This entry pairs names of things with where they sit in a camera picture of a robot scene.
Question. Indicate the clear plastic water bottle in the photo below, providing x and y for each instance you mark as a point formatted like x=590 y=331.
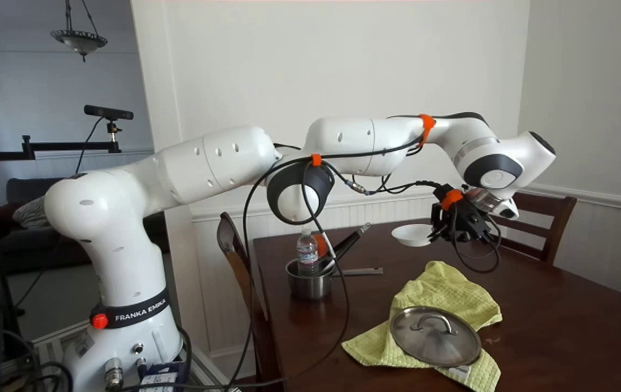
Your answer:
x=309 y=254

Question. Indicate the grey sofa pillow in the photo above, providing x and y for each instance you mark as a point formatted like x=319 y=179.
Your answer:
x=27 y=215

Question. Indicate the dark sofa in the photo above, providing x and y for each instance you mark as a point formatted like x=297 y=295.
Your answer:
x=27 y=251

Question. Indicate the yellow-green dish cloth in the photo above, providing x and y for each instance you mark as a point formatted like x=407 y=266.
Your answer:
x=441 y=290

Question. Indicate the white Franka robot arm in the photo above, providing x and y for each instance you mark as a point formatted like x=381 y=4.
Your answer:
x=214 y=166

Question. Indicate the small white bowl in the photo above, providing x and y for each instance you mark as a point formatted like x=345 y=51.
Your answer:
x=411 y=233

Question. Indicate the hanging ceiling lamp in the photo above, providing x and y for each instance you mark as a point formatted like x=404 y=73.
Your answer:
x=80 y=43

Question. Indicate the steel saucepan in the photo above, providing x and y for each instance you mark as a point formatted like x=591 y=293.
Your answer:
x=309 y=287

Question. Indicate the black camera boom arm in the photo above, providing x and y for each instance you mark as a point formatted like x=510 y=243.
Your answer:
x=48 y=147

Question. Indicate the dark wooden chair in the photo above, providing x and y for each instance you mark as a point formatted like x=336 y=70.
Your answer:
x=546 y=207
x=234 y=254

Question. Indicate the steel pot lid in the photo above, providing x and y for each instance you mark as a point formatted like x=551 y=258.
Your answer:
x=432 y=341

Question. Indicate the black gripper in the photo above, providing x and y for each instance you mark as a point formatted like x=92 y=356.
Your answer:
x=469 y=221

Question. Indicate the black stereo camera bar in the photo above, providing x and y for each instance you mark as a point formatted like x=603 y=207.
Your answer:
x=105 y=111

